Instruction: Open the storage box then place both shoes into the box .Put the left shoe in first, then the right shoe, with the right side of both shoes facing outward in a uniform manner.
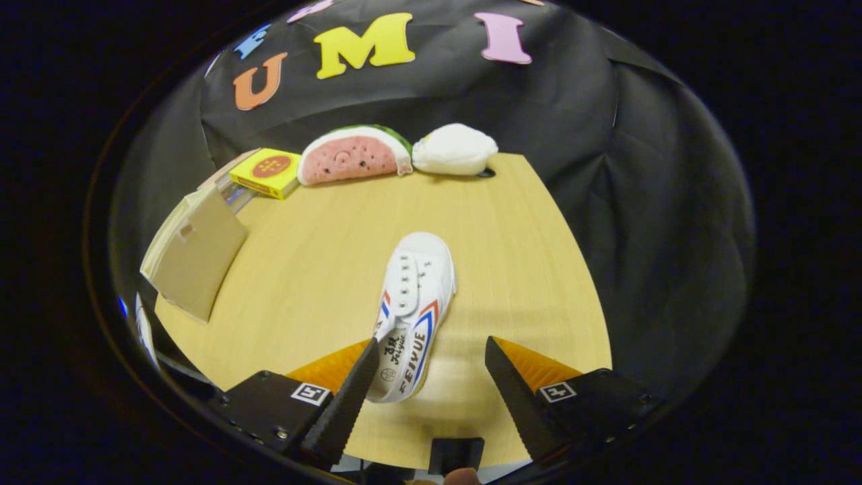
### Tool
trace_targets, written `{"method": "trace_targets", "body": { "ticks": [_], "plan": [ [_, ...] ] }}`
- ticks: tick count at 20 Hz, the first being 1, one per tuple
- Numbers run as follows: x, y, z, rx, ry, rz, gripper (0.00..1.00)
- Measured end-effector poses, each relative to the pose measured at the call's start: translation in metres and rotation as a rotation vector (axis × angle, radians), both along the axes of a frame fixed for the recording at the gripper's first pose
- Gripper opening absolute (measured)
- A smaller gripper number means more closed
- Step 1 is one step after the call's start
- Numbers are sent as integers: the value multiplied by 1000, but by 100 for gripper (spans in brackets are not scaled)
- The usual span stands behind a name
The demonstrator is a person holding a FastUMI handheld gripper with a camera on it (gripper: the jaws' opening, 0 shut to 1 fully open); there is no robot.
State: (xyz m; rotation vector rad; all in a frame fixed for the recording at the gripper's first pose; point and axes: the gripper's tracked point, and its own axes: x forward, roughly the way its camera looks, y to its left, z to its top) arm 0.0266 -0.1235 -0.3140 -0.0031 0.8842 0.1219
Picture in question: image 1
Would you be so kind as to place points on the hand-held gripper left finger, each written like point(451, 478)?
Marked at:
point(347, 411)

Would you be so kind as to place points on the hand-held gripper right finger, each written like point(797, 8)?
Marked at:
point(518, 404)

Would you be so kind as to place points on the white striped canvas shoe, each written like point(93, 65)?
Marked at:
point(417, 283)

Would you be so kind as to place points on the beige storage box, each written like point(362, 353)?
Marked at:
point(199, 259)

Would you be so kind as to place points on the watermelon slice plush toy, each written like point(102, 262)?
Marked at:
point(347, 158)

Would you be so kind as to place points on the yellow book with red circle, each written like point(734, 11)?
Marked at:
point(269, 170)

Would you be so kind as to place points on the white plush toy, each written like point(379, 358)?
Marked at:
point(454, 149)

